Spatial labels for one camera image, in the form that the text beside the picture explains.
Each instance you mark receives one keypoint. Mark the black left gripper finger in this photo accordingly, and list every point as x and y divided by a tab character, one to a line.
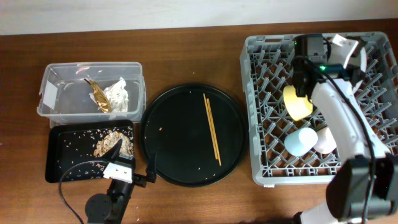
151	170
113	153

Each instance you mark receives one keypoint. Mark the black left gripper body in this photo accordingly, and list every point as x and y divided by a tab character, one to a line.
138	180

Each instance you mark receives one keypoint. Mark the white napkin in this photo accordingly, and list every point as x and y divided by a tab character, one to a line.
117	96

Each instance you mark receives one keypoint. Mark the light blue cup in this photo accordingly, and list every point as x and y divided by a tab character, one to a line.
300	141

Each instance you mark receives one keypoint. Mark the yellow bowl with scraps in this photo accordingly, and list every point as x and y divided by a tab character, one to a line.
297	107

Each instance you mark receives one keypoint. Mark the pink cup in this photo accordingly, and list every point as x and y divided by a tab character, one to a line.
326	142

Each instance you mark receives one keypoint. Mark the grey plate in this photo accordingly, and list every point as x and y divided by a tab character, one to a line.
361	61

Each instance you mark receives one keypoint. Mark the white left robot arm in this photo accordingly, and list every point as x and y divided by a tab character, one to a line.
111	206

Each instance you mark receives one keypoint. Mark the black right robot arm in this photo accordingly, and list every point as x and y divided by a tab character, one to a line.
327	72

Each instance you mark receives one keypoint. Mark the grey dishwasher rack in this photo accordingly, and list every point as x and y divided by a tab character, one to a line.
266	69

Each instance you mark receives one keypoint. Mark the pile of food scraps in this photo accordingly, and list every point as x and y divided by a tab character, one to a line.
110	140

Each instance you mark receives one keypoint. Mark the black rectangular tray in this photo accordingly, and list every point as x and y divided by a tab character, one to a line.
71	149

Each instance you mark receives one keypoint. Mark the round black serving tray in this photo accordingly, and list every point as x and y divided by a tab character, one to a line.
175	125

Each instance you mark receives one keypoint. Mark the clear plastic bin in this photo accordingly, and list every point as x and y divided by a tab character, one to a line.
73	103

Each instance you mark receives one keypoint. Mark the white label on bin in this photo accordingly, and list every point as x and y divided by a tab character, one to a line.
50	95

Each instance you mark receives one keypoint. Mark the wooden chopstick right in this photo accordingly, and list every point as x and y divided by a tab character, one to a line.
214	132

